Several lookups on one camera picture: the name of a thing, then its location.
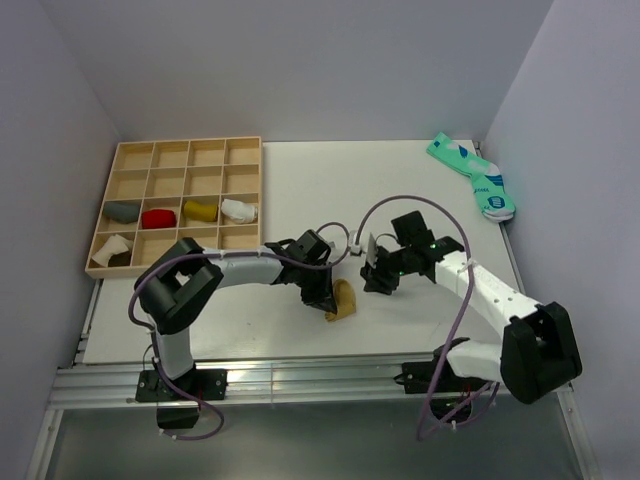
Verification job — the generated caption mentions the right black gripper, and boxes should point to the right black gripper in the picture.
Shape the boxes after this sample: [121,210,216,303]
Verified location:
[360,244,413,296]

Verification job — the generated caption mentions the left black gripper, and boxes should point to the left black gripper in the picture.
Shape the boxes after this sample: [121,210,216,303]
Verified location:
[295,262,337,315]

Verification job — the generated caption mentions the mustard yellow sock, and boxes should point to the mustard yellow sock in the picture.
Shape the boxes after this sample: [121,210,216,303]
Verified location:
[325,279,357,322]
[183,200,218,223]

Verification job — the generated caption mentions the cream and brown striped sock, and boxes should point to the cream and brown striped sock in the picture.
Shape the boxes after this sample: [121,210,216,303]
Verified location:
[91,234,134,267]

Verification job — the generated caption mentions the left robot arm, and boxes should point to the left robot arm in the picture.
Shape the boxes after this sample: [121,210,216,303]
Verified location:
[129,230,338,402]

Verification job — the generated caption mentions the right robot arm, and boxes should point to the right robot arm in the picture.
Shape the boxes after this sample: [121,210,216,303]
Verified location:
[360,211,583,404]

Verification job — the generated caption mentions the teal patterned sock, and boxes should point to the teal patterned sock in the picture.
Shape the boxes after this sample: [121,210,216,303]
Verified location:
[427,133,516,223]

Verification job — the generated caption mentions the white rolled sock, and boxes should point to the white rolled sock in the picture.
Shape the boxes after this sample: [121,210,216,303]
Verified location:
[220,198,258,224]

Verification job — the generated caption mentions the mustard yellow rolled sock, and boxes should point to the mustard yellow rolled sock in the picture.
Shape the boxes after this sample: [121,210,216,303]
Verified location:
[183,200,218,223]

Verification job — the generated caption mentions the wooden compartment tray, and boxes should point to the wooden compartment tray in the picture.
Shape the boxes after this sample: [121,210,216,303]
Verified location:
[85,137,263,279]

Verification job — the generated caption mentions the red rolled sock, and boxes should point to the red rolled sock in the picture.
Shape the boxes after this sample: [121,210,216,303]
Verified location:
[141,209,177,230]

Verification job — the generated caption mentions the grey rolled sock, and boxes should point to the grey rolled sock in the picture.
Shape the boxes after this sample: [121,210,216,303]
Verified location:
[103,201,140,224]

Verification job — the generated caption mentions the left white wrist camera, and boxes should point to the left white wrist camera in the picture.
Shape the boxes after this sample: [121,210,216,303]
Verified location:
[347,230,363,256]

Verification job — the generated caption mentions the aluminium mounting rail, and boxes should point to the aluminium mounting rail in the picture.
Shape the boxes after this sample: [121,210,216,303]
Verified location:
[49,349,574,409]

